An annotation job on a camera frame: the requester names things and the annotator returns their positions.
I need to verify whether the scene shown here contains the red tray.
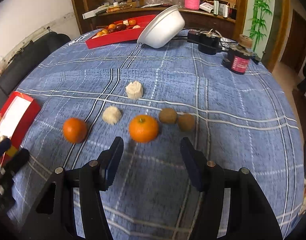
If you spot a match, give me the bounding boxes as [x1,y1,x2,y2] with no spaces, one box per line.
[86,15,156,49]
[0,92,41,169]

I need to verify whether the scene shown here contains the orange tangerine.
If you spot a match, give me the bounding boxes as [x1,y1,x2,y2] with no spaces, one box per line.
[62,118,88,144]
[129,115,159,143]

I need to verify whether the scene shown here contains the black leather sofa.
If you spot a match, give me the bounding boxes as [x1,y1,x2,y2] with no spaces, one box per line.
[0,31,71,110]

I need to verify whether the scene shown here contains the blue plaid tablecloth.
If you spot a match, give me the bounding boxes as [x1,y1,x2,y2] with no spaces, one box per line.
[8,35,304,239]

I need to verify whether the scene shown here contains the brown kiwi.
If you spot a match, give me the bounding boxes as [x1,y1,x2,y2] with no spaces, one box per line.
[158,108,178,124]
[177,114,195,132]

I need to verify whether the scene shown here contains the black power adapter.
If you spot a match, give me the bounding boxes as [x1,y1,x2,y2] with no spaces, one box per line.
[187,29,222,55]

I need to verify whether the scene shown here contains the wooden sideboard cabinet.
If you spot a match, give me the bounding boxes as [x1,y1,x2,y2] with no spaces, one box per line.
[71,0,248,40]

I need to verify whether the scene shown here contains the near red tray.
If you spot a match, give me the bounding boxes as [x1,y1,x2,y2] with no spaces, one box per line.
[0,92,41,169]

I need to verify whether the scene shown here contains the white foam bowl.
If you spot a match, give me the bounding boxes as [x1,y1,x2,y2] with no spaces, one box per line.
[137,5,185,49]

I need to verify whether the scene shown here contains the black red jar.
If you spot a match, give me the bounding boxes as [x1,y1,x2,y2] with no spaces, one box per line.
[222,34,253,75]

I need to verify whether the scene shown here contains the far red tray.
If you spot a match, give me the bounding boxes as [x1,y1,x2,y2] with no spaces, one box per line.
[86,15,156,49]

